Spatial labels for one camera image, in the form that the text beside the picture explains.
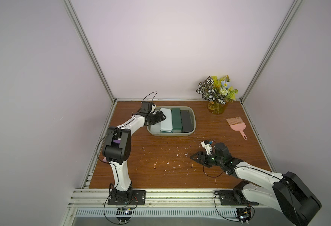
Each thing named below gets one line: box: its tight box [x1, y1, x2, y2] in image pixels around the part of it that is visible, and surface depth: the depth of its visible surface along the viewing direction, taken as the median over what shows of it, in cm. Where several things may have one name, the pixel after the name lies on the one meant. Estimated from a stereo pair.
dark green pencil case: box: [171, 107, 182, 134], surface depth 103 cm
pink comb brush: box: [226, 116, 248, 141], surface depth 106 cm
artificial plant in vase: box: [196, 74, 238, 115], surface depth 96 cm
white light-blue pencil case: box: [159, 107, 174, 132], surface depth 100 cm
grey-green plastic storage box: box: [146, 105, 196, 137], surface depth 102 cm
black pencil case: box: [180, 109, 193, 133], surface depth 103 cm
